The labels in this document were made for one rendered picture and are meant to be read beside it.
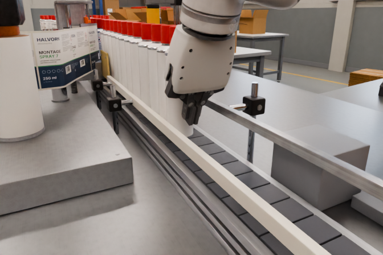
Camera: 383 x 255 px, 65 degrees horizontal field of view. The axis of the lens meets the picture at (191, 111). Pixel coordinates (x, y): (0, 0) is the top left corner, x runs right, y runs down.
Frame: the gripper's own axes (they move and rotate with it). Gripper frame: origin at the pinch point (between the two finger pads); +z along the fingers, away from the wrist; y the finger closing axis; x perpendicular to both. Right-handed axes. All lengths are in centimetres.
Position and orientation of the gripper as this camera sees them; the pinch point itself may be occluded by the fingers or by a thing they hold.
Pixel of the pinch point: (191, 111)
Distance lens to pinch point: 52.6
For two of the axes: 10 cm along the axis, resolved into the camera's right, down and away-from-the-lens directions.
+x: 4.2, 5.9, -6.9
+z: -1.5, 8.0, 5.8
